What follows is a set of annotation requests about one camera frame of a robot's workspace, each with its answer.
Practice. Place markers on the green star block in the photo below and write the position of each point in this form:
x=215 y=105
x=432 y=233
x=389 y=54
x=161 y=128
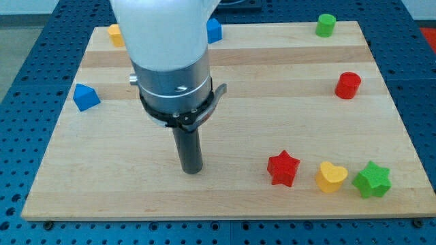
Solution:
x=373 y=180

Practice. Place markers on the light wooden board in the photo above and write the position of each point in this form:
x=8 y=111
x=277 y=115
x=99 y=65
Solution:
x=112 y=162

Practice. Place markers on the blue pentagon block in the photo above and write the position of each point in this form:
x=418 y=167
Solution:
x=214 y=30

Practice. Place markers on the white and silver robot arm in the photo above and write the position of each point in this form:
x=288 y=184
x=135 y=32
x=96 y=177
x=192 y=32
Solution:
x=167 y=43

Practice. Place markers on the green cylinder block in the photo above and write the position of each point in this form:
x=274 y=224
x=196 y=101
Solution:
x=325 y=25

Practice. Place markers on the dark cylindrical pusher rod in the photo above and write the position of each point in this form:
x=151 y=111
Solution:
x=189 y=150

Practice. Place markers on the red star block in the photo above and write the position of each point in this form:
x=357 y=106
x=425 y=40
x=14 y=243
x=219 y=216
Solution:
x=283 y=169

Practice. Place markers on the black clamp ring with lever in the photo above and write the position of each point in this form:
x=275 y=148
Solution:
x=191 y=120

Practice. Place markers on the yellow heart block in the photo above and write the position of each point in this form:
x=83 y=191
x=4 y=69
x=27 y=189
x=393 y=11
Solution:
x=330 y=177

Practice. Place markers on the black base at top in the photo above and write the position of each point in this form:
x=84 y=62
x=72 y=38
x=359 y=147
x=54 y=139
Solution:
x=239 y=5

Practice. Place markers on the blue triangular block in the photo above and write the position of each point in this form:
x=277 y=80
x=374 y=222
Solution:
x=85 y=97

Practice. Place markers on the red cylinder block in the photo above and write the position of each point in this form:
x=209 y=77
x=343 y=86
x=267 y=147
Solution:
x=348 y=85

